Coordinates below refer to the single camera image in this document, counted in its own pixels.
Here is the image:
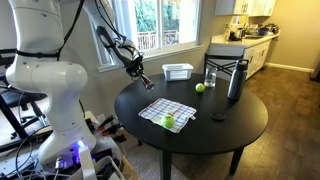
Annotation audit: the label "black orange-handled clamps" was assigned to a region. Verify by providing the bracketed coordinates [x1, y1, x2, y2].
[96, 114, 124, 137]

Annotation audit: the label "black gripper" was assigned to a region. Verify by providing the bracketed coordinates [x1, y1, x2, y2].
[125, 55, 149, 84]

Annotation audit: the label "white upper wall cabinets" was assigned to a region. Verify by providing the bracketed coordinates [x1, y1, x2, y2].
[214, 0, 278, 18]

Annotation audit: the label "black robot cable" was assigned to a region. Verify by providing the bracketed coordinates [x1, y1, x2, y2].
[56, 0, 86, 54]

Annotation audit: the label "white plastic basket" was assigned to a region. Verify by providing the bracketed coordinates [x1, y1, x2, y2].
[161, 62, 195, 82]

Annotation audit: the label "countertop appliances cluster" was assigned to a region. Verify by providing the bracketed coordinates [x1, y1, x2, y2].
[226, 22, 280, 42]

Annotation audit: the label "round black table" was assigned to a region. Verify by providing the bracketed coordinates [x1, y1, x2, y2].
[114, 72, 270, 180]

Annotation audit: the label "checkered dish cloth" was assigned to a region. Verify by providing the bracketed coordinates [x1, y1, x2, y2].
[137, 97, 198, 135]

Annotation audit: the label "black dining chair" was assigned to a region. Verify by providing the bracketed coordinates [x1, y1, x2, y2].
[203, 52, 247, 78]

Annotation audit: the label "clear glass mug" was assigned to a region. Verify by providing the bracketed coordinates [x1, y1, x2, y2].
[203, 67, 218, 89]

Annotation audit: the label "white window frame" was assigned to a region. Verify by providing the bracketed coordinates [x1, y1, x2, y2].
[88, 0, 205, 74]

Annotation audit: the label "robot mounting cart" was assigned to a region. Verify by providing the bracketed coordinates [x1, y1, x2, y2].
[0, 111, 133, 180]

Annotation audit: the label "white kitchen counter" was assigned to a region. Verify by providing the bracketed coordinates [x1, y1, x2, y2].
[209, 31, 281, 81]

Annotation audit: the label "black round can lid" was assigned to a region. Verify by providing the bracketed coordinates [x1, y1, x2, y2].
[210, 111, 227, 122]

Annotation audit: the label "steel water bottle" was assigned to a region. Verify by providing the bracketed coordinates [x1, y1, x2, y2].
[227, 58, 250, 102]

